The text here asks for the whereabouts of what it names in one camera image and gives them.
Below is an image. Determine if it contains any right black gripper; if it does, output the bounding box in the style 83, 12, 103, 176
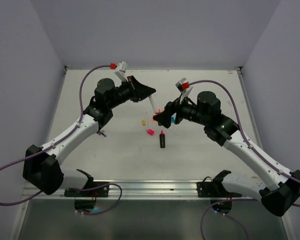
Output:
153, 91, 209, 128

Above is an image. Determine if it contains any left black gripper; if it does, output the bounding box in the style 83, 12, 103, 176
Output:
107, 75, 155, 110

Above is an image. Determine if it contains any black marker pen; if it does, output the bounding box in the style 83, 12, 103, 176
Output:
159, 130, 165, 148

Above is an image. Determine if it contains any white yellow pen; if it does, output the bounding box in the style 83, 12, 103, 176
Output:
144, 112, 149, 132

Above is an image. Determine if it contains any pink highlighter cap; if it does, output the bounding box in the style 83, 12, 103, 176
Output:
147, 128, 154, 136

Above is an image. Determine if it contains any white pen pink cap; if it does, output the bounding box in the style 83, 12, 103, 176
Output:
149, 94, 158, 114

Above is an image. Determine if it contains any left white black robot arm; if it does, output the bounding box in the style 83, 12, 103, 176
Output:
23, 76, 156, 197

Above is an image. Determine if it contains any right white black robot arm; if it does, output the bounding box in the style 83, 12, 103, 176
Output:
153, 91, 300, 217

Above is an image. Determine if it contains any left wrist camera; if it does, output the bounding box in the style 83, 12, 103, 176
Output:
115, 61, 128, 82

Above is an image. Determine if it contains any aluminium mounting rail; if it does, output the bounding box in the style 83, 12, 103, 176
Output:
21, 178, 263, 200

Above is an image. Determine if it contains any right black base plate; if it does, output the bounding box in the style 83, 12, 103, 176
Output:
196, 181, 242, 198

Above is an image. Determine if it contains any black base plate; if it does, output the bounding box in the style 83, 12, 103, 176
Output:
196, 181, 242, 198
64, 181, 109, 198

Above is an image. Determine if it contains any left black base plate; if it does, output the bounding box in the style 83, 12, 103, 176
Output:
64, 181, 109, 198

